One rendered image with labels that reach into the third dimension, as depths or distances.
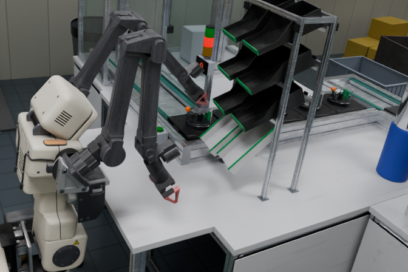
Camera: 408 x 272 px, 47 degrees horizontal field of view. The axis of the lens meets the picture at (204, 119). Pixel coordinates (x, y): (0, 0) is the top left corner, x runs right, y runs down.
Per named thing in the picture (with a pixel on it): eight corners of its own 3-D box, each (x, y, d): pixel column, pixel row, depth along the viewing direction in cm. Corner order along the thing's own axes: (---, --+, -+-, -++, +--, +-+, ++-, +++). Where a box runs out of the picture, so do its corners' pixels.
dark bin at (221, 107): (224, 116, 198) (220, 102, 193) (213, 102, 208) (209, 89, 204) (282, 88, 201) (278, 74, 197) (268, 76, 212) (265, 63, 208)
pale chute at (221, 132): (215, 156, 205) (209, 151, 203) (204, 142, 216) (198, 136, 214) (262, 114, 204) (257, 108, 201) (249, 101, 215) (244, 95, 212)
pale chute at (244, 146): (233, 175, 194) (227, 169, 192) (221, 158, 205) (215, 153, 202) (284, 130, 192) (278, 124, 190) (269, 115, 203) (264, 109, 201)
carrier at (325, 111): (306, 121, 259) (311, 100, 254) (279, 103, 277) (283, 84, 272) (337, 115, 271) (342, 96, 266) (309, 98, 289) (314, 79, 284)
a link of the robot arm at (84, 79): (113, -1, 177) (125, 11, 171) (138, 13, 187) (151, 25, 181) (55, 94, 187) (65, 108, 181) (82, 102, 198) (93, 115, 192)
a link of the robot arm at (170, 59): (121, 18, 184) (135, 31, 178) (132, 8, 184) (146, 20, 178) (170, 73, 219) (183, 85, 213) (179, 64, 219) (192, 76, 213)
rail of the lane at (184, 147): (181, 166, 219) (183, 146, 215) (113, 91, 286) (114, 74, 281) (191, 163, 222) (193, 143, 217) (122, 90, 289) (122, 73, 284)
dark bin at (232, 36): (235, 43, 183) (231, 27, 179) (223, 33, 194) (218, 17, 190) (297, 15, 187) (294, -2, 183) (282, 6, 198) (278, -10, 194)
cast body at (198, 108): (197, 113, 230) (200, 100, 227) (193, 109, 233) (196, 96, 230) (211, 113, 234) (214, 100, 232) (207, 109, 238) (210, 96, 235)
